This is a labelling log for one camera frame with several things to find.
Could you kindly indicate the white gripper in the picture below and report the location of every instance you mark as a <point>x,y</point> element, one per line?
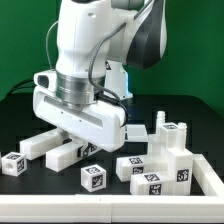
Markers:
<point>100,123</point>

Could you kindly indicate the white long side bar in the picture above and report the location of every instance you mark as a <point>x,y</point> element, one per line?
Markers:
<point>65,155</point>
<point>38,145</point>

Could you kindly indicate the white chair seat part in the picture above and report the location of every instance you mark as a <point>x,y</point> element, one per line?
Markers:
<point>169,141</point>

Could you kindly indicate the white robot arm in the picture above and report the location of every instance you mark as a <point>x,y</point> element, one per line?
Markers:
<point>90,33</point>

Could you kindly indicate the white flat chair back panel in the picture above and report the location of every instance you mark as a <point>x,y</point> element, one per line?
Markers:
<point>136,133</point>

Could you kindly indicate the white cube nut with tag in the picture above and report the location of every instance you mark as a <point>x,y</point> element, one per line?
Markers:
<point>93,178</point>

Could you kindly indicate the white cube nut far left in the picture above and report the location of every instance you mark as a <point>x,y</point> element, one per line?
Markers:
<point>14,164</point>

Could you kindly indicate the white L-shaped border fence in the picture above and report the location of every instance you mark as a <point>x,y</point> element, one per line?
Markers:
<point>208,208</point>

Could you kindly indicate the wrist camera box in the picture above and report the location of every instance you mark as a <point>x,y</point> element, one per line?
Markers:
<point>47,80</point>

